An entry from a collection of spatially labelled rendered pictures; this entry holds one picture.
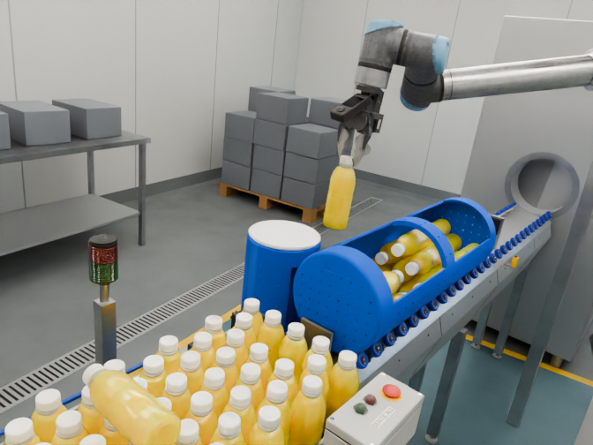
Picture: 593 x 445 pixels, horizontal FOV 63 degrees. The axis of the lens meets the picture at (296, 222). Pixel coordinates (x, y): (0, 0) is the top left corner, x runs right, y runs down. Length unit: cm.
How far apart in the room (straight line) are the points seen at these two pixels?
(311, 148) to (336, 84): 226
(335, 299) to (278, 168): 386
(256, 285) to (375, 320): 70
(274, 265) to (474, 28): 502
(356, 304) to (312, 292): 14
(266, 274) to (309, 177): 318
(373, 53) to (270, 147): 383
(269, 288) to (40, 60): 312
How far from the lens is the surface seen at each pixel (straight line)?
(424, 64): 133
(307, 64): 718
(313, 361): 106
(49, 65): 449
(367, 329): 127
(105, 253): 117
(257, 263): 180
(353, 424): 95
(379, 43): 133
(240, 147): 532
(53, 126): 364
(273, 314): 120
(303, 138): 487
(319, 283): 131
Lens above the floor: 173
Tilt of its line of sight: 20 degrees down
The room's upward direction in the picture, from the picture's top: 7 degrees clockwise
